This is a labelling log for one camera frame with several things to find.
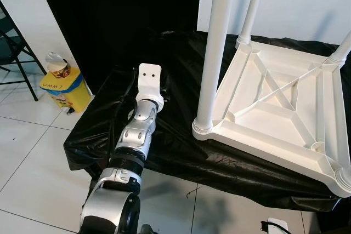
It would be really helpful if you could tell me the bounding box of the white plastic table leg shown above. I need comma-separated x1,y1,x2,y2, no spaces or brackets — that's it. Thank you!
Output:
195,0,238,134
335,165,351,194
328,31,351,68
237,0,268,49

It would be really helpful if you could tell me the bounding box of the white plastic children table top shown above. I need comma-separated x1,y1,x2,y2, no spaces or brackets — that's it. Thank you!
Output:
192,37,351,198

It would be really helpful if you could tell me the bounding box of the black shiny table cloth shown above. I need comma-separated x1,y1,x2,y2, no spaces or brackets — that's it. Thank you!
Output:
63,28,351,213

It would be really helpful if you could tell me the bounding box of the yellow cardboard box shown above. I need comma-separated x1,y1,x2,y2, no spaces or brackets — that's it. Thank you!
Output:
39,67,93,115

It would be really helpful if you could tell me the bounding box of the black folding chair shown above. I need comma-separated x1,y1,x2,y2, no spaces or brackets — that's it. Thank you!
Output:
0,1,39,102

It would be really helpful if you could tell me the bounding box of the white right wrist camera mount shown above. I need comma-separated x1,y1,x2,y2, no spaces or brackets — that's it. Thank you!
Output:
267,218,290,234

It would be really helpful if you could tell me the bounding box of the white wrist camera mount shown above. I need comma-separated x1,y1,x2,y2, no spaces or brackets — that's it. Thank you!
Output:
267,218,290,234
136,63,166,109

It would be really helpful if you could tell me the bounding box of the small black wire piece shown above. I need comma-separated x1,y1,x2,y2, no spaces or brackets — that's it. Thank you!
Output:
186,187,201,199

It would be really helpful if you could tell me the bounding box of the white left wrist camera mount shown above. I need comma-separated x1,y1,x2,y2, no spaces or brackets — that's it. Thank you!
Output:
136,63,166,109

